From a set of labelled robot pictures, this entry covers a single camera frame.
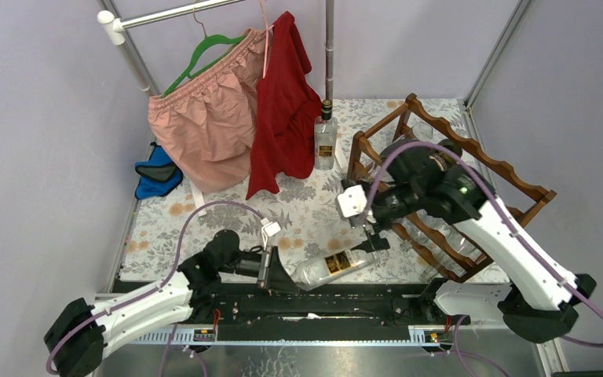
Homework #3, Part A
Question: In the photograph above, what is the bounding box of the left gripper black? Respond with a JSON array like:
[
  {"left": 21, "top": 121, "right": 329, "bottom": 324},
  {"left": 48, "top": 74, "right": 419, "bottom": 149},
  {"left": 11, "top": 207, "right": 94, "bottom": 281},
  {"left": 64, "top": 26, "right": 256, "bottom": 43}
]
[{"left": 218, "top": 247, "right": 300, "bottom": 296}]

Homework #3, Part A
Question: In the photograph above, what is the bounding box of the clear square liquor bottle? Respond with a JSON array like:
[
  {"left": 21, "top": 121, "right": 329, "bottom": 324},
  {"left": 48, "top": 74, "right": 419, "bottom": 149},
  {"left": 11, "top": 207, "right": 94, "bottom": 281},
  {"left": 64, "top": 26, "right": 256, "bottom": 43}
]
[{"left": 291, "top": 250, "right": 377, "bottom": 291}]

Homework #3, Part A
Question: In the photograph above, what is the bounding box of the small clear bottle bluish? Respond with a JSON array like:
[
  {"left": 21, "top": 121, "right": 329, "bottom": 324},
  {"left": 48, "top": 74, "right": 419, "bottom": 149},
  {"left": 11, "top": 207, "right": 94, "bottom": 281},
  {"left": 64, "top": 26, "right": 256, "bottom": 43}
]
[{"left": 400, "top": 214, "right": 492, "bottom": 283}]

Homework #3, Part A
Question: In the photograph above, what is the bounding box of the clear glass flask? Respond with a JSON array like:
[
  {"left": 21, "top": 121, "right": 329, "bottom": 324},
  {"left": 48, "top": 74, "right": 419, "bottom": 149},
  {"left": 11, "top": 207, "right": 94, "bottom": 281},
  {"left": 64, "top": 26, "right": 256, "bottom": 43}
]
[{"left": 406, "top": 122, "right": 433, "bottom": 142}]

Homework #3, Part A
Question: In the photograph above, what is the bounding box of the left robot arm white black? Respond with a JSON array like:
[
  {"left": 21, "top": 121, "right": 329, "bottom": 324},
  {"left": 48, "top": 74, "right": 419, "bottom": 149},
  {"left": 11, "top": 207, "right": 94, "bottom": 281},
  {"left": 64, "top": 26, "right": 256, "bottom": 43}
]
[{"left": 43, "top": 229, "right": 300, "bottom": 376}]

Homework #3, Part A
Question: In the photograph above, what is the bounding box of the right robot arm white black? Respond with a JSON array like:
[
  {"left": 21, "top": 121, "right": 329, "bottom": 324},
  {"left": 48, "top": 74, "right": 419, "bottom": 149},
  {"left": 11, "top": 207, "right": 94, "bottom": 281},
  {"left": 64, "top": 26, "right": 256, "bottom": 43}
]
[{"left": 338, "top": 140, "right": 596, "bottom": 343}]

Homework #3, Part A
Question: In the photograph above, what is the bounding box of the wooden wine rack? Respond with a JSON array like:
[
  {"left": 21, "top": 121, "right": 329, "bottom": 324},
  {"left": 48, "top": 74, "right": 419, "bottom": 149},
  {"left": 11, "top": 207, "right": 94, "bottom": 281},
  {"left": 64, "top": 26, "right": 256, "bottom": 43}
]
[{"left": 345, "top": 93, "right": 557, "bottom": 284}]

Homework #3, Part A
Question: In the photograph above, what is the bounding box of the white fabric strip by rack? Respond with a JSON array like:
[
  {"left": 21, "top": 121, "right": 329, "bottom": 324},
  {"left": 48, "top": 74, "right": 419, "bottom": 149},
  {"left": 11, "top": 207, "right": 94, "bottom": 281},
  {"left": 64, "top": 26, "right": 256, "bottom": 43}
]
[{"left": 334, "top": 139, "right": 348, "bottom": 173}]

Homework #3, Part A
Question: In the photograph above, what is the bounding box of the clear bottle black gold cap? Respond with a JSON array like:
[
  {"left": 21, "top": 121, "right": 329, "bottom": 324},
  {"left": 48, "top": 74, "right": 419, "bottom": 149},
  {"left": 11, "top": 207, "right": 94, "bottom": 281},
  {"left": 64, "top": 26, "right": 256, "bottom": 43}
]
[{"left": 314, "top": 100, "right": 338, "bottom": 170}]

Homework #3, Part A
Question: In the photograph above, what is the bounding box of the floral table mat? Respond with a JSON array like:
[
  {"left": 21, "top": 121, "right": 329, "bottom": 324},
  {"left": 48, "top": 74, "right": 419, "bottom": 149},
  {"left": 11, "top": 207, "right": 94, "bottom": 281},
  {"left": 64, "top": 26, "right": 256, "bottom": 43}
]
[{"left": 119, "top": 97, "right": 510, "bottom": 284}]

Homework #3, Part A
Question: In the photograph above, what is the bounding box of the blue black bag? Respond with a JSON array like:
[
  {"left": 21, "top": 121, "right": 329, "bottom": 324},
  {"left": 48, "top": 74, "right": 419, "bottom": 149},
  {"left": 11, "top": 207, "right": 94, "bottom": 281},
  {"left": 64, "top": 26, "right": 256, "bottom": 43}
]
[{"left": 134, "top": 141, "right": 183, "bottom": 200}]

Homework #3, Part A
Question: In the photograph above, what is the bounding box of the red garment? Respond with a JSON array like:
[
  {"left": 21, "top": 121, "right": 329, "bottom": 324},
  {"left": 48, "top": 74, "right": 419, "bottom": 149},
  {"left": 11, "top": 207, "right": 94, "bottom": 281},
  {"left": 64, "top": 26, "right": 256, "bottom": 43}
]
[{"left": 246, "top": 11, "right": 321, "bottom": 199}]

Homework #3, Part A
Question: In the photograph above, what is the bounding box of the pink skirt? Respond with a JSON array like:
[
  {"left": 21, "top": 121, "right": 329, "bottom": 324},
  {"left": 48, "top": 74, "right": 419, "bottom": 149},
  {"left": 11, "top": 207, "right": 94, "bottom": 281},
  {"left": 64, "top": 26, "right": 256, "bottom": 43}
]
[{"left": 148, "top": 28, "right": 265, "bottom": 193}]

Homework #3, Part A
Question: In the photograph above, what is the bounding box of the pink clothes hanger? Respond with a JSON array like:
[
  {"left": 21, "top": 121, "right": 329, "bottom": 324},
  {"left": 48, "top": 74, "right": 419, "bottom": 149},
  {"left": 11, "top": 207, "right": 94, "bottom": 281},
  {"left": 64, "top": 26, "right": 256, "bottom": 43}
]
[{"left": 258, "top": 0, "right": 273, "bottom": 79}]

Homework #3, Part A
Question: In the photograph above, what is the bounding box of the vertical metal pole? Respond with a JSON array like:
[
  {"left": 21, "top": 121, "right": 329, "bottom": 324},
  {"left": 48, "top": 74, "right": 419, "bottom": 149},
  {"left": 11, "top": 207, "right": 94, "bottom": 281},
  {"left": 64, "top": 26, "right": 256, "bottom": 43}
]
[{"left": 324, "top": 0, "right": 334, "bottom": 101}]

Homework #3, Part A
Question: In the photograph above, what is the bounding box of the green clothes hanger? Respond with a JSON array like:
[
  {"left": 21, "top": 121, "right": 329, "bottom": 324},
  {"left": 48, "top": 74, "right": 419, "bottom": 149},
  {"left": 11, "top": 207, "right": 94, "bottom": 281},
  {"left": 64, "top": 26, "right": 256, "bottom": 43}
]
[{"left": 162, "top": 5, "right": 248, "bottom": 98}]

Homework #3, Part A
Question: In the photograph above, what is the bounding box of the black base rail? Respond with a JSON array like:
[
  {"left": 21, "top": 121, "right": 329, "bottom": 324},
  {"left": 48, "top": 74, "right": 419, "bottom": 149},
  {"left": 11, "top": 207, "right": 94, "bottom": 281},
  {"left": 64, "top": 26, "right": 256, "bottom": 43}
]
[{"left": 182, "top": 283, "right": 458, "bottom": 342}]

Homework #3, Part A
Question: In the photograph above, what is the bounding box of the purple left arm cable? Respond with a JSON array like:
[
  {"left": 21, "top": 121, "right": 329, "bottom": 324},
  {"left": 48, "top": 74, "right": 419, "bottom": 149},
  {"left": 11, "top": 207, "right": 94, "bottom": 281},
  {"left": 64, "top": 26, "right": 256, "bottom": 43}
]
[{"left": 45, "top": 200, "right": 269, "bottom": 377}]

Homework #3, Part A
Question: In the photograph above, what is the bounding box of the metal clothes rail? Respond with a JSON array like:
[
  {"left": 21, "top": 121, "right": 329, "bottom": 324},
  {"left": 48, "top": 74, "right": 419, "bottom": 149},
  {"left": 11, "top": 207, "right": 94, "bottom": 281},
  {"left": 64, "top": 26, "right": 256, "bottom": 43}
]
[{"left": 98, "top": 1, "right": 254, "bottom": 96}]

